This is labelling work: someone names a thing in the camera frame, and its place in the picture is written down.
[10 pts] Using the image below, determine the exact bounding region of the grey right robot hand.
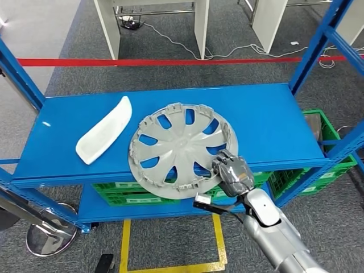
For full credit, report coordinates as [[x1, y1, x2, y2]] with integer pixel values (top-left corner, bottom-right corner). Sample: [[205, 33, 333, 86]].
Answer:
[[211, 149, 256, 198]]

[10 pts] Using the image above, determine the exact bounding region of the grey plastic wheel hubcap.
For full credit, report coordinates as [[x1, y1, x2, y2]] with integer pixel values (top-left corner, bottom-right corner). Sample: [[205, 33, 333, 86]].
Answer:
[[128, 102, 239, 200]]

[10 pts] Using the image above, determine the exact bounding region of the blue metal shelf rack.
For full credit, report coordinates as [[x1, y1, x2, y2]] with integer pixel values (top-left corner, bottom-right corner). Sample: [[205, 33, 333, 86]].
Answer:
[[0, 0, 364, 234], [353, 150, 364, 175]]

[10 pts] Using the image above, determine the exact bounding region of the dull grey flat part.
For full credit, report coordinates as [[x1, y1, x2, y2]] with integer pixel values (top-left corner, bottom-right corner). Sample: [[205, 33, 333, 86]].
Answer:
[[306, 113, 323, 142]]

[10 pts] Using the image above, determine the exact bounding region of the white plastic lamp cover part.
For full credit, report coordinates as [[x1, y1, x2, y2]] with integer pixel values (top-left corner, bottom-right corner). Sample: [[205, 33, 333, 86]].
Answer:
[[75, 96, 133, 166]]

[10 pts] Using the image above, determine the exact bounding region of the green open plastic crate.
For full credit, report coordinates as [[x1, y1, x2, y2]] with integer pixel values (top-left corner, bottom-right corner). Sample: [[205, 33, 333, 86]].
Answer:
[[267, 109, 358, 200]]

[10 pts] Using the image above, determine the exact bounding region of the red barrier belt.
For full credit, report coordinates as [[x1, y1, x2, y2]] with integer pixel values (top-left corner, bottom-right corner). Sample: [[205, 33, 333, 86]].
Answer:
[[17, 55, 364, 68]]

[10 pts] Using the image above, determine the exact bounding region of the white panel desk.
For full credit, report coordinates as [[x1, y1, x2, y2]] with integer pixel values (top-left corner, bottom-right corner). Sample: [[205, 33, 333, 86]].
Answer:
[[237, 0, 364, 54], [93, 0, 211, 61]]

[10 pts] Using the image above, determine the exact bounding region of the black router device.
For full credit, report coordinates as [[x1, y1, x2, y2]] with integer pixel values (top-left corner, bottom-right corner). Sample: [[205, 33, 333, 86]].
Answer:
[[118, 15, 144, 30]]

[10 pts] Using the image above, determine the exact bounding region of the chrome barrier stanchion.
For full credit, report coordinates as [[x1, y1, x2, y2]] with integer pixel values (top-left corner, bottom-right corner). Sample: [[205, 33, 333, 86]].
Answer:
[[0, 184, 79, 258], [0, 60, 39, 114]]

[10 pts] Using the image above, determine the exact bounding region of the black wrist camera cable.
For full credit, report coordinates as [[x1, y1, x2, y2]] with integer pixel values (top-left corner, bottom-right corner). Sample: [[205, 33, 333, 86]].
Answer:
[[211, 203, 247, 226]]

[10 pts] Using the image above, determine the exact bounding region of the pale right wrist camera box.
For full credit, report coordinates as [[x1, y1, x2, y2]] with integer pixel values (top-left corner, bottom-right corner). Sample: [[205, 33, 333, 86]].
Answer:
[[193, 193, 236, 216]]

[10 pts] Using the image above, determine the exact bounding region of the white floor cable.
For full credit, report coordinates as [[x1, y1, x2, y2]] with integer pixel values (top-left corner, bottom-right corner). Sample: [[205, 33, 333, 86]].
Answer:
[[205, 42, 364, 69], [142, 22, 212, 61]]

